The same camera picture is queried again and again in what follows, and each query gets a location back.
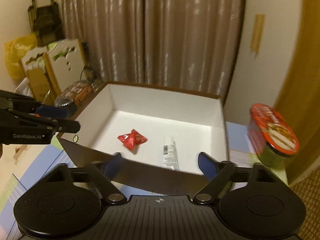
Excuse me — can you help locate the red snack packet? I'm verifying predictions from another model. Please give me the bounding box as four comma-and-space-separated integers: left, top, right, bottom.
117, 129, 148, 151

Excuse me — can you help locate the white toothpaste tube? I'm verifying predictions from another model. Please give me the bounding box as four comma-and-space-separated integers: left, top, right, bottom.
162, 136, 179, 171

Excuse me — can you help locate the cardboard carton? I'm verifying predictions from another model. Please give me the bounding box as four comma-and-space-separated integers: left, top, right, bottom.
26, 68, 52, 102

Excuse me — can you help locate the dark wrapped noodle bowl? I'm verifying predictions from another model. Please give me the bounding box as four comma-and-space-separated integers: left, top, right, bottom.
54, 80, 93, 118

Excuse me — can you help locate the crumpled white plastic bag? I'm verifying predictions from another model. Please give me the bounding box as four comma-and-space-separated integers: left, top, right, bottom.
15, 77, 33, 97

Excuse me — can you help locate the glass teapot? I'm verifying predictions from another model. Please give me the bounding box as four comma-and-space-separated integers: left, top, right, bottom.
80, 66, 103, 92

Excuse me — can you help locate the red instant noodle bowl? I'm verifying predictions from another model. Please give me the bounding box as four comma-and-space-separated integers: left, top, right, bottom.
248, 103, 299, 168

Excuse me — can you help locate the brown cardboard box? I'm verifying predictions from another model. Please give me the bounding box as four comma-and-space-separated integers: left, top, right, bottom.
58, 83, 229, 196

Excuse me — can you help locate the yellow plastic bag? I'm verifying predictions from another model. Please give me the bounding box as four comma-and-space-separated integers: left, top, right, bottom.
4, 34, 37, 82

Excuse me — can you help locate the quilted tan chair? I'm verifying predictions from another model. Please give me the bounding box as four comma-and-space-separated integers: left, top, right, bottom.
291, 167, 320, 239

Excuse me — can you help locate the dark folding rack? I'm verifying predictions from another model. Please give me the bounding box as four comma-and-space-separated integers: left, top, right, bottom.
28, 0, 65, 47

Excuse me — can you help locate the yellow curtain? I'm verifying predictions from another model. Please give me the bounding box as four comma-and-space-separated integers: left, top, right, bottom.
276, 0, 319, 184

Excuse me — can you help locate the yellow wall ornament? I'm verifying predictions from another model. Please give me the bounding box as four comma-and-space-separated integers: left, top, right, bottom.
250, 14, 266, 56

